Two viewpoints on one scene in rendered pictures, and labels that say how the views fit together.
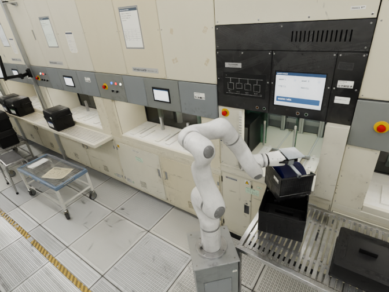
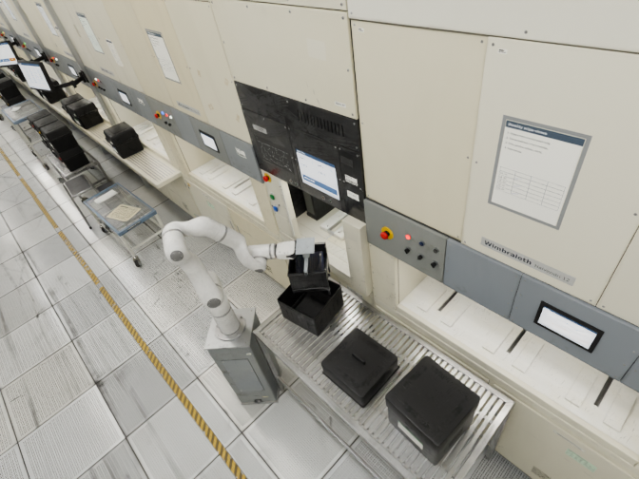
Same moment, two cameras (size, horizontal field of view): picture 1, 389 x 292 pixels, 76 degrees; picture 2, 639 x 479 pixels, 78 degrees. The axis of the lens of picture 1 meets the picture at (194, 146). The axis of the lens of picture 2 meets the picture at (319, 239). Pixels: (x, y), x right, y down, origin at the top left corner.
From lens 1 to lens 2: 1.26 m
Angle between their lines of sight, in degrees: 19
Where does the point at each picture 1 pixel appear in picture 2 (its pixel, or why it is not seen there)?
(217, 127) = (192, 229)
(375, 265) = (358, 372)
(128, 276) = (186, 338)
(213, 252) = (228, 335)
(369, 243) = (369, 348)
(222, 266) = (233, 348)
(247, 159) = (241, 255)
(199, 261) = (212, 340)
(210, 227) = (215, 313)
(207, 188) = (197, 281)
